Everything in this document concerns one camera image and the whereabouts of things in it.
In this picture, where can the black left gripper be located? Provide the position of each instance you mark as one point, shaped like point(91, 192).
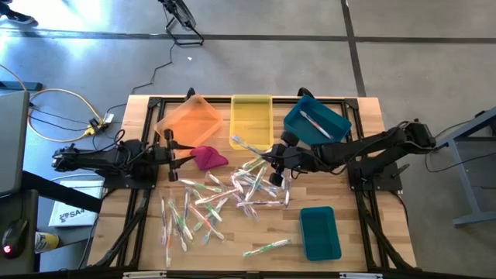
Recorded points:
point(159, 159)

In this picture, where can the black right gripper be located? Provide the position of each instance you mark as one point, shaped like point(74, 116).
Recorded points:
point(294, 159)

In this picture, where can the green toothbrush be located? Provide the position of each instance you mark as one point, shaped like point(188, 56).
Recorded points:
point(180, 220)
point(207, 205)
point(199, 185)
point(211, 214)
point(255, 160)
point(250, 168)
point(267, 247)

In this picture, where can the purple toothbrush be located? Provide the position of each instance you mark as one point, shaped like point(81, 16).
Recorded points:
point(287, 193)
point(163, 221)
point(252, 211)
point(216, 180)
point(181, 238)
point(237, 186)
point(259, 204)

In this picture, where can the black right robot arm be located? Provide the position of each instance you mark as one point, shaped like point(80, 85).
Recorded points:
point(368, 145)

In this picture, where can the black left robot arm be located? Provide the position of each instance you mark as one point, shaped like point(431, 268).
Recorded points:
point(97, 159)

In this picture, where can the magenta plastic container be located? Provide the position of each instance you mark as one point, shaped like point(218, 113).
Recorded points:
point(207, 159)

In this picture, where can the orange translucent plastic bin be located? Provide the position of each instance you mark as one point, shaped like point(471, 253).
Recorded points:
point(190, 124)

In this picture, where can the yellow translucent plastic bin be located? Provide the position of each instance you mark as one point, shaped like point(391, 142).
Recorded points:
point(252, 116)

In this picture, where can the black table clamp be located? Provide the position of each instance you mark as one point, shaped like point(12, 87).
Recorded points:
point(304, 92)
point(190, 93)

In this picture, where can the blue plastic bin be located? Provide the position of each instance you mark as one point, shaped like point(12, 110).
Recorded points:
point(329, 116)

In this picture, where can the small teal plastic bin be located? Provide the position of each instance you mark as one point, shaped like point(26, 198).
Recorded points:
point(319, 234)

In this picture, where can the power strip with plugs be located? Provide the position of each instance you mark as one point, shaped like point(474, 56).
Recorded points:
point(93, 126)

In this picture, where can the white printed box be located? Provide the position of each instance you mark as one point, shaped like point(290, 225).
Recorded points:
point(73, 217)

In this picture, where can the white label strip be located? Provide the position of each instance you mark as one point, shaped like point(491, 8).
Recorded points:
point(143, 274)
point(360, 275)

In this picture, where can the black desk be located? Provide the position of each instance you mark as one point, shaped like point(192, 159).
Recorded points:
point(58, 191)

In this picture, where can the black floor fan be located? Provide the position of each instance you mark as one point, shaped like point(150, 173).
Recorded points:
point(182, 15)

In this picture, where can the yellow can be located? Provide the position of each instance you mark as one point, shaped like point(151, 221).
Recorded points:
point(46, 242)

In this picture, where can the grey laptop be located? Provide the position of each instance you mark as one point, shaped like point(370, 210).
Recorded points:
point(13, 143)

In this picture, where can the blue floor bar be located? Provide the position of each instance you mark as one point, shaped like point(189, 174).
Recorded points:
point(19, 86)

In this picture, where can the black computer mouse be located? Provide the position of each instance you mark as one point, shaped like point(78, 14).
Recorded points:
point(15, 236)

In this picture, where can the grey metal table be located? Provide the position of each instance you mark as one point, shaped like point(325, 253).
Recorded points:
point(465, 186)

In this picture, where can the person's shoe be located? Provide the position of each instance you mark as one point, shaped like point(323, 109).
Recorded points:
point(15, 15)

